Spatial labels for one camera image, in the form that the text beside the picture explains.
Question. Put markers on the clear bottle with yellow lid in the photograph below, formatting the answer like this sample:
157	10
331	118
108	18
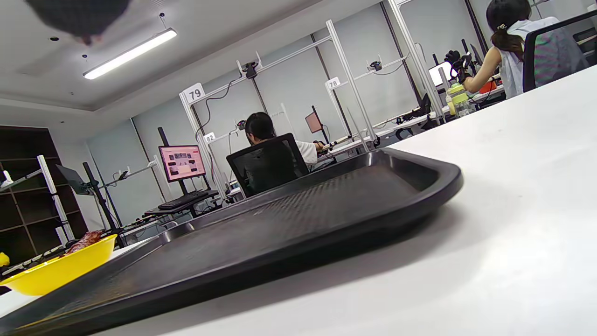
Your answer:
459	100

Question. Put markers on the dark screen on tripod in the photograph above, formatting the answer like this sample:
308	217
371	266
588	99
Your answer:
74	179

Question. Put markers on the long ceiling lamp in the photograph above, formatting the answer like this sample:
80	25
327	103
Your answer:
130	53

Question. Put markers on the monitor with pink screen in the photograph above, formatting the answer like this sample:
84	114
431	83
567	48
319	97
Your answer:
182	163

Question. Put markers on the bright white screen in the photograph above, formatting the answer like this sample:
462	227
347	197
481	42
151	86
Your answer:
438	74

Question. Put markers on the black mesh office chair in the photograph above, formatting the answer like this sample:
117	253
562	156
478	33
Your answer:
528	60
266	165

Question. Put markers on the dark wooden bookshelf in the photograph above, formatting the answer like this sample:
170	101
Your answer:
23	219

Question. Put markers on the small reddish monitor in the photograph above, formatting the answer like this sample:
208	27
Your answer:
314	122

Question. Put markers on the black monitor desk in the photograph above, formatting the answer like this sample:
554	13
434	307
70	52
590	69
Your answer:
205	196

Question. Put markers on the yellow plastic bowl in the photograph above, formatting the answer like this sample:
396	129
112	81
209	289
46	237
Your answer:
46	275

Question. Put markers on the white background desk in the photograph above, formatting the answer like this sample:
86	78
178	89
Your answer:
406	122

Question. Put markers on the person's right hand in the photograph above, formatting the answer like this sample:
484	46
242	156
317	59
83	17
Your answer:
79	14

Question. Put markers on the black plastic tray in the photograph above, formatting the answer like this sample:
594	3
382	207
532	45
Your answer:
280	219

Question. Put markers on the orange red object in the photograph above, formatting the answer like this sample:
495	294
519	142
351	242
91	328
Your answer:
488	87

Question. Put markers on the black frame camera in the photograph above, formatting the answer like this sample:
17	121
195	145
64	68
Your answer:
251	70
375	65

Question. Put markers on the black keyboard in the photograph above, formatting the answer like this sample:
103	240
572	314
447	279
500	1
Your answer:
179	200

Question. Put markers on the white aluminium frame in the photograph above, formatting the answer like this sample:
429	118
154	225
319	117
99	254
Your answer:
349	74
51	186
414	56

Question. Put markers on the brown red steak piece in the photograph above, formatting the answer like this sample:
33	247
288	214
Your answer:
84	241

